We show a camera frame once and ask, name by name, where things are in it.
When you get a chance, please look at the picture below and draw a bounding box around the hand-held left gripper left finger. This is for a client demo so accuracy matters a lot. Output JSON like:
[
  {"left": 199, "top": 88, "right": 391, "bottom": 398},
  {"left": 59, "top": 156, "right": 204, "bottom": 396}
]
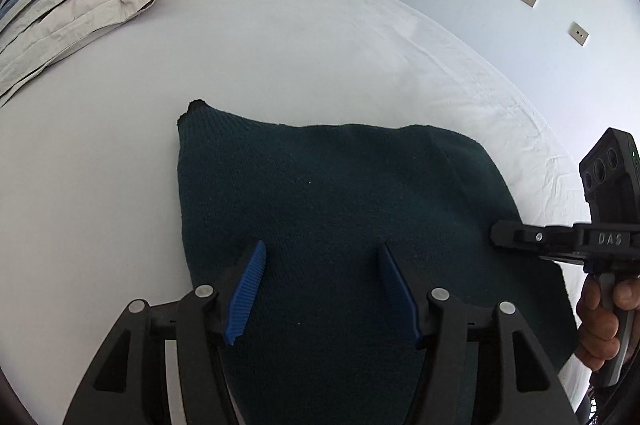
[{"left": 62, "top": 239, "right": 267, "bottom": 425}]

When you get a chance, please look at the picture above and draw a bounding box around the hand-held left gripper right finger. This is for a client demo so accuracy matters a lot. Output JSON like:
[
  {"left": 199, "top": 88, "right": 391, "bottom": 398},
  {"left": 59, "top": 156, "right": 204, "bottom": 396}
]
[{"left": 377, "top": 243, "right": 581, "bottom": 425}]

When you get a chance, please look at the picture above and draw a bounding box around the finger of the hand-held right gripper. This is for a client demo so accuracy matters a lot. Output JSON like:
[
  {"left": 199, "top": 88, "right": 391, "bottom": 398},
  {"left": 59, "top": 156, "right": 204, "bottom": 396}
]
[{"left": 490, "top": 219, "right": 577, "bottom": 257}]

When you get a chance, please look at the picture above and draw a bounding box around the dark green knitted sweater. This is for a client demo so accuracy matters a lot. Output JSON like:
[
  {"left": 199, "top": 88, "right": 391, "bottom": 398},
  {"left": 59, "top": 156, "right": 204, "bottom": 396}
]
[{"left": 176, "top": 99, "right": 578, "bottom": 425}]

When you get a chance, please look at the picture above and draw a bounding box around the person's right hand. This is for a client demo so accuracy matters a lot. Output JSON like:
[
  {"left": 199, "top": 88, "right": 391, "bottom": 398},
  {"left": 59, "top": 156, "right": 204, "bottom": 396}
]
[{"left": 575, "top": 275, "right": 640, "bottom": 373}]

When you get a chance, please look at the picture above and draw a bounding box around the white bed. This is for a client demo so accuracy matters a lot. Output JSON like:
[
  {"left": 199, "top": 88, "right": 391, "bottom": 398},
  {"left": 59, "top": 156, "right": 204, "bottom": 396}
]
[{"left": 0, "top": 0, "right": 593, "bottom": 425}]

